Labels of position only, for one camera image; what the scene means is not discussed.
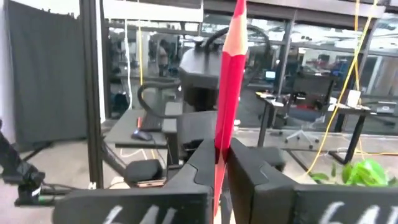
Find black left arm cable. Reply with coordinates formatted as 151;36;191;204
203;24;272;67

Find white hanging cable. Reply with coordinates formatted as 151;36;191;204
124;17;134;110

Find white desktop device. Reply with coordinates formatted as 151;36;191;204
346;89;362;109

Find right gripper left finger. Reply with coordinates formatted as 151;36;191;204
52;138;216;224

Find dark computer mouse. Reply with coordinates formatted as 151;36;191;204
130;129;154;142

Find potted plant white pot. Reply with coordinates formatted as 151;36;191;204
308;157;398;188

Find black keyboard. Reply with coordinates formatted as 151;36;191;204
139;112;165;132

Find yellow hanging cable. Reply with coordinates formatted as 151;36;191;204
305;0;379;175
353;0;363;94
137;24;145;87

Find white office chair base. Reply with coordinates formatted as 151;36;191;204
284;129;321;150

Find person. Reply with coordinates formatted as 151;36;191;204
156;39;171;78

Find grey fabric partition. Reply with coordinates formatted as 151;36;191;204
6;0;88;146

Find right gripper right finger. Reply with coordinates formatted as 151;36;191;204
226;138;398;224

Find red pencil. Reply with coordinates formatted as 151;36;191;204
212;0;250;218

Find grey desk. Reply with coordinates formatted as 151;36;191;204
104;108;218;149

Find black office desk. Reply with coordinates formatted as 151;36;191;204
254;91;289;147
328;101;398;166

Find black aluminium rig frame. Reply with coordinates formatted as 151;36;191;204
78;0;106;190

